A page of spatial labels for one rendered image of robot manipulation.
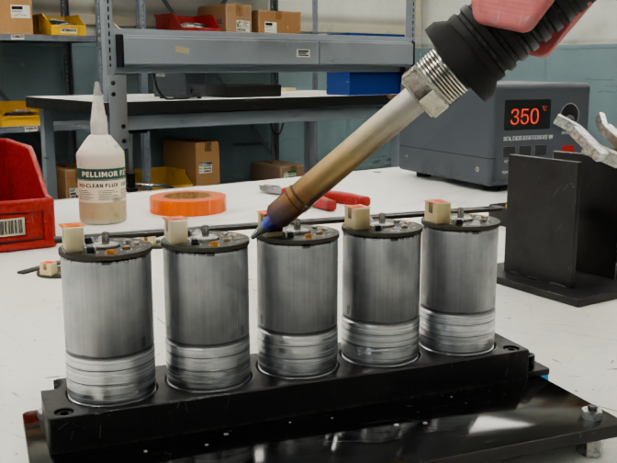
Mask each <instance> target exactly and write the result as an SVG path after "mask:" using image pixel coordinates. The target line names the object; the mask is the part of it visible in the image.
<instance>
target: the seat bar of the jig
mask: <svg viewBox="0 0 617 463"><path fill-rule="evenodd" d="M250 356H251V380H250V381H249V382H248V383H247V384H245V385H243V386H241V387H239V388H237V389H234V390H226V391H221V392H212V393H195V392H187V391H181V390H176V389H174V388H172V387H170V386H168V385H167V377H166V365H162V366H156V389H157V391H156V392H155V393H154V394H153V395H152V396H150V398H148V399H146V400H143V401H139V402H136V403H132V404H129V405H123V406H118V407H105V408H98V407H87V406H82V405H78V404H75V403H73V402H71V401H69V400H68V396H67V393H68V392H67V380H66V378H57V379H55V380H53V387H54V390H42V391H41V392H40V394H41V409H42V423H43V428H44V432H45V436H46V441H47V445H48V449H49V454H50V455H59V454H64V453H70V452H75V451H82V450H87V449H93V448H99V447H105V446H115V445H122V444H127V443H133V442H139V441H145V440H151V439H156V438H162V437H168V436H174V435H185V434H191V433H196V432H202V431H208V430H214V429H219V428H226V427H232V426H237V425H243V424H249V423H259V422H265V421H272V420H277V419H283V418H289V417H295V416H300V415H306V414H312V413H318V412H329V411H335V410H340V409H346V408H353V407H358V406H364V405H369V404H376V403H381V402H387V401H398V400H404V399H409V398H416V397H421V396H427V395H433V394H439V393H445V392H450V391H457V390H467V389H473V388H479V387H485V386H490V385H497V384H502V383H508V382H513V381H520V380H526V379H528V365H529V349H527V348H525V347H523V346H521V345H519V344H516V343H514V342H513V341H511V340H509V339H507V338H505V337H503V336H501V335H499V334H497V333H495V338H494V350H492V351H491V352H488V353H485V354H482V355H476V356H449V355H443V354H437V353H434V352H431V351H428V350H426V349H423V348H422V347H420V346H419V359H418V360H417V361H416V362H414V363H411V364H408V365H405V366H400V367H367V366H361V365H357V364H354V363H351V362H348V361H346V360H344V359H343V358H342V343H338V369H337V371H335V372H334V373H332V374H330V375H328V376H325V377H321V378H311V379H283V378H273V377H270V376H267V375H265V374H263V373H261V372H260V371H258V356H257V353H256V354H250Z"/></svg>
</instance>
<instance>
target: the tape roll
mask: <svg viewBox="0 0 617 463"><path fill-rule="evenodd" d="M149 198H150V213H152V214H155V215H159V216H167V217H172V216H184V217H199V216H208V215H215V214H220V213H222V212H224V211H226V210H227V200H226V195H225V194H223V193H220V192H215V191H204V190H181V191H170V192H162V193H157V194H153V195H151V196H149Z"/></svg>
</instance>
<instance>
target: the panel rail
mask: <svg viewBox="0 0 617 463"><path fill-rule="evenodd" d="M494 211H502V208H500V207H496V206H486V207H473V208H464V213H467V214H468V213H481V212H494ZM424 213H425V210H421V211H408V212H394V213H386V219H405V218H418V217H424ZM370 217H371V218H373V219H379V214H370ZM343 222H344V216H341V217H328V218H315V219H302V220H300V224H307V225H317V224H330V223H343ZM257 227H258V222H249V223H236V224H222V225H209V226H208V229H209V230H210V231H224V232H228V231H240V230H253V229H256V228H257ZM187 229H188V230H191V231H192V232H194V231H195V230H196V229H199V230H201V231H202V226H196V227H187ZM88 236H93V238H94V239H96V238H97V237H98V236H102V235H101V233H91V234H85V235H84V237H88ZM152 236H164V229H157V230H143V231H118V232H110V233H109V238H140V237H152ZM53 241H54V242H55V243H62V236H53Z"/></svg>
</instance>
